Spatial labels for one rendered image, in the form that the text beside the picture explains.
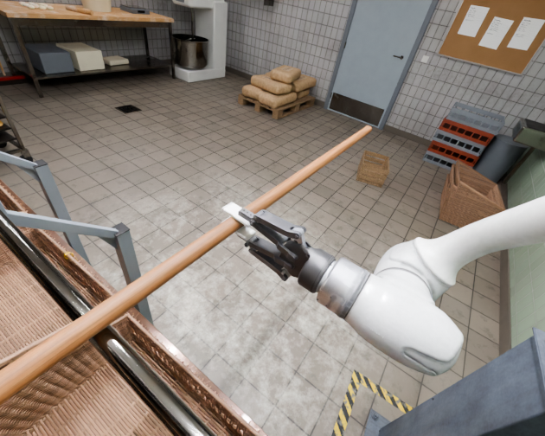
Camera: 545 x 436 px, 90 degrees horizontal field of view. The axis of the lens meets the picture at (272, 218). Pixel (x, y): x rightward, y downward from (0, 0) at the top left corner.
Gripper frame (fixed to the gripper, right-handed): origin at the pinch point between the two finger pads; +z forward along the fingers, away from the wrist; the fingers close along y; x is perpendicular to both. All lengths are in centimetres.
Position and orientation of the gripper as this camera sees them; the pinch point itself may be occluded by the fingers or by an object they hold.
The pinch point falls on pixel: (238, 221)
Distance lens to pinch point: 55.2
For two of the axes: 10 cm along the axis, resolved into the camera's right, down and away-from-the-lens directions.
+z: -8.0, -4.8, 3.6
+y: -1.5, 7.5, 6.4
